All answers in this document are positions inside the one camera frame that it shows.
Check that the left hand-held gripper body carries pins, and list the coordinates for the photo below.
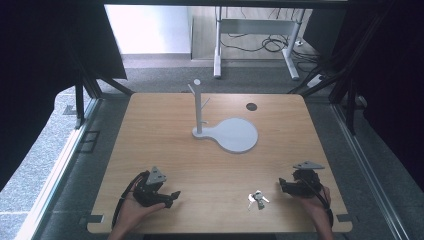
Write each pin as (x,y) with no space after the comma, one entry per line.
(150,193)

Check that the person's left hand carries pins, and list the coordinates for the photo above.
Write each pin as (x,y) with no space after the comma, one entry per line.
(133,213)

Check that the bunch of silver keys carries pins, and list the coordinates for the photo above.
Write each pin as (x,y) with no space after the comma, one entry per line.
(257,199)

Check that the white key stand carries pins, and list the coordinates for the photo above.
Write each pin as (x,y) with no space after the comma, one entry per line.
(233,135)

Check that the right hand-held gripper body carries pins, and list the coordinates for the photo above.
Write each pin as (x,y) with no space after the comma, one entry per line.
(305,181)

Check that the black metal stand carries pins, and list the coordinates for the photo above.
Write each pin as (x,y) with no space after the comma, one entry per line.
(80,100)
(350,100)

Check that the white wall panel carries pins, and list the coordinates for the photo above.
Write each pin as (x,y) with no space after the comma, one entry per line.
(146,28)

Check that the white metal desk frame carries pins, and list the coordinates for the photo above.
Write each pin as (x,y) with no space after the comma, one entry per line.
(256,26)

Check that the white power strip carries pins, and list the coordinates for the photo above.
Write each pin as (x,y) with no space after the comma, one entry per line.
(315,81)

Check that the black curtain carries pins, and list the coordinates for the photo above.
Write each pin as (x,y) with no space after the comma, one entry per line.
(386,66)
(50,50)

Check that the black round table grommet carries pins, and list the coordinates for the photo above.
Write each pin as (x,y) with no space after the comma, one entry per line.
(251,107)

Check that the person's right hand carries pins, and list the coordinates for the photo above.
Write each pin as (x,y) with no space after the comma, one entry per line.
(315,205)

